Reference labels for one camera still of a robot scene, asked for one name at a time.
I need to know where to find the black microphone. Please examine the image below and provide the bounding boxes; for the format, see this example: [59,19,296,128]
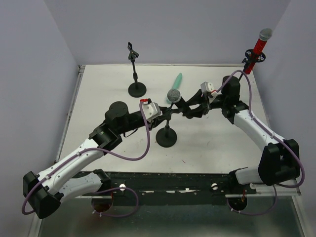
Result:
[167,88,190,112]

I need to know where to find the black round-base stand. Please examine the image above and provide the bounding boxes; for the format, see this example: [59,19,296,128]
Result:
[156,105,178,148]
[127,42,147,98]

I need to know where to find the teal microphone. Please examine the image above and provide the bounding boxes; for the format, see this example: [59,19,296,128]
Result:
[166,73,183,104]

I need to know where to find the black tripod shock-mount stand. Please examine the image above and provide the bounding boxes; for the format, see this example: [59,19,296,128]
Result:
[242,49,266,75]

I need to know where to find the red rhinestone microphone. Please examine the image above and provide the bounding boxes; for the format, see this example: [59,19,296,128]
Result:
[243,28,274,75]

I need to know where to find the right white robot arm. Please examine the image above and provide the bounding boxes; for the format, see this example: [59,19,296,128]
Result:
[184,76,304,186]

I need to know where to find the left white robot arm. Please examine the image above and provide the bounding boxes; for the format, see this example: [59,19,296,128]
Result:
[21,99,183,219]

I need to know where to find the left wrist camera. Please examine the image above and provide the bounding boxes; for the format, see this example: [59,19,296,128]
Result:
[142,102,161,119]

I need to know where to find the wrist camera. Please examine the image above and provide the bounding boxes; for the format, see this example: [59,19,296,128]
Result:
[200,81,219,104]
[142,102,161,119]

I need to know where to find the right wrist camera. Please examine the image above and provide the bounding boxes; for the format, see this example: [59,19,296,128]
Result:
[200,81,219,104]

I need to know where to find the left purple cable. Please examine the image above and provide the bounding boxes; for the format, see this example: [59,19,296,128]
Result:
[21,100,152,218]

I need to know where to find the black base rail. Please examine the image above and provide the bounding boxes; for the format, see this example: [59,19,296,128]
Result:
[95,169,256,206]

